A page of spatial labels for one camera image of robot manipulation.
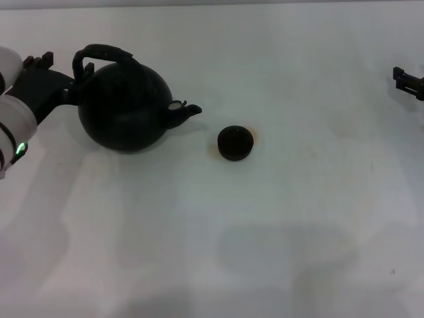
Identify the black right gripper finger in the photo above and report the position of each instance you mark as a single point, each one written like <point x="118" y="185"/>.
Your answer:
<point x="409" y="83"/>

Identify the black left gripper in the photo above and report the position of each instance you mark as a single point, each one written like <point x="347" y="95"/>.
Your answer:
<point x="41" y="87"/>

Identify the black round teapot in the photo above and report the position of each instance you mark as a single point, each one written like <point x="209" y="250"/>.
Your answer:
<point x="126" y="112"/>

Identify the small dark teacup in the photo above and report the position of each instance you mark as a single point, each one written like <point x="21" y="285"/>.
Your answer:
<point x="236" y="144"/>

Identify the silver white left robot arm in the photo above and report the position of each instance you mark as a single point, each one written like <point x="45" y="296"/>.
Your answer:
<point x="15" y="119"/>

